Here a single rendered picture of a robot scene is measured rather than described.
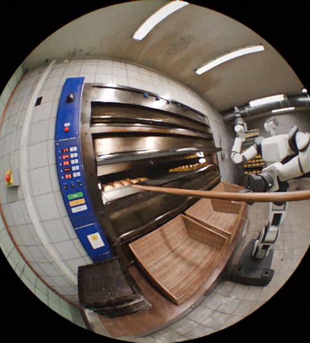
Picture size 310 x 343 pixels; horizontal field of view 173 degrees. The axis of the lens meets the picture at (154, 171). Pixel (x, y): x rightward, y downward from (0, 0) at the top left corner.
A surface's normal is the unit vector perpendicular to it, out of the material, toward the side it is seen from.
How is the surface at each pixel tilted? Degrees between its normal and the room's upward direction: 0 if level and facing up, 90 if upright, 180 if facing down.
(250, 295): 0
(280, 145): 85
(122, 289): 0
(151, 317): 0
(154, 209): 70
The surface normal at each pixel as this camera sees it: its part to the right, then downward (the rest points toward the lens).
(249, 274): -0.20, -0.98
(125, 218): 0.47, -0.40
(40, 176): 0.57, -0.07
